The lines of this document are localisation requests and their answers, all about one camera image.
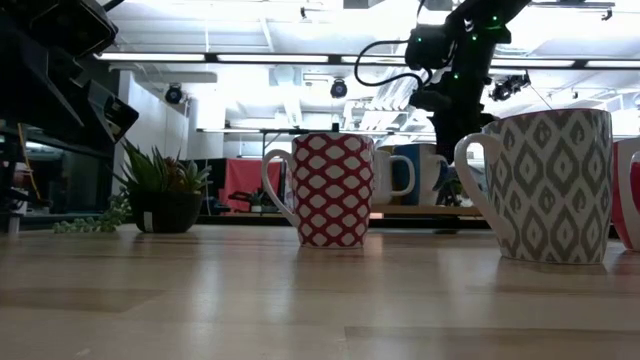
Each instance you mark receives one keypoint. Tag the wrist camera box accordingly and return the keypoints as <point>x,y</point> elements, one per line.
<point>427,47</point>
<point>112,115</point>

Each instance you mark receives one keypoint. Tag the overhead light bar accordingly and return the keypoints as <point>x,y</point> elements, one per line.
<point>332,58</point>

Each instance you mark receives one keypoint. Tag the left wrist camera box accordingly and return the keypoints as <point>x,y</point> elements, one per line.
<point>112,115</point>

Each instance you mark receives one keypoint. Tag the white mug with black lettering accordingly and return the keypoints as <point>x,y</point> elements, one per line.
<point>381,180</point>

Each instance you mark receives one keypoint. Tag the potted succulent plant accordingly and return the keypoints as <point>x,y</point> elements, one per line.
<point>165,212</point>

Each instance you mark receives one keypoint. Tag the small background potted plant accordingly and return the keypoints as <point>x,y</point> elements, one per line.
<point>260,200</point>

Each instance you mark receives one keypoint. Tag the black ceiling-mounted camera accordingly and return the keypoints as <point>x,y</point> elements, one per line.
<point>507,86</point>

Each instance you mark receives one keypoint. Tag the red white lattice mug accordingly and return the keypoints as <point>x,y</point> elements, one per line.
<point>332,200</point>

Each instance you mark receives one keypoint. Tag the grey white ikat mug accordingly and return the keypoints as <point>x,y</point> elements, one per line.
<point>550,190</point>

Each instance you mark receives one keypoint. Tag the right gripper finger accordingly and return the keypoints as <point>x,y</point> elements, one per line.
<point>470,125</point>
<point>442,137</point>

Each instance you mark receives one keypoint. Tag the red and white mug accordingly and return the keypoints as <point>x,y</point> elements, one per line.
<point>625,200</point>

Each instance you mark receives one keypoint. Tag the black aluminium frame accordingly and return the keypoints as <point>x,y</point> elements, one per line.
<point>240,221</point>

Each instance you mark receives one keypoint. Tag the blue and white mug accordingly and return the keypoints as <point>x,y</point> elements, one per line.
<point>407,175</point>

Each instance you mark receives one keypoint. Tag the red cloth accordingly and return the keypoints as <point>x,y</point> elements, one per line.
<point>247,177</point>

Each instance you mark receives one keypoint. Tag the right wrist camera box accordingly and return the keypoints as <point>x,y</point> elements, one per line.
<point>427,47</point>

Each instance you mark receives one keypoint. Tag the black background table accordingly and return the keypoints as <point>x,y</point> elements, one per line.
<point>280,131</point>

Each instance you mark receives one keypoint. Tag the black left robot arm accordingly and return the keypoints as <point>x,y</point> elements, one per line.
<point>50,25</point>

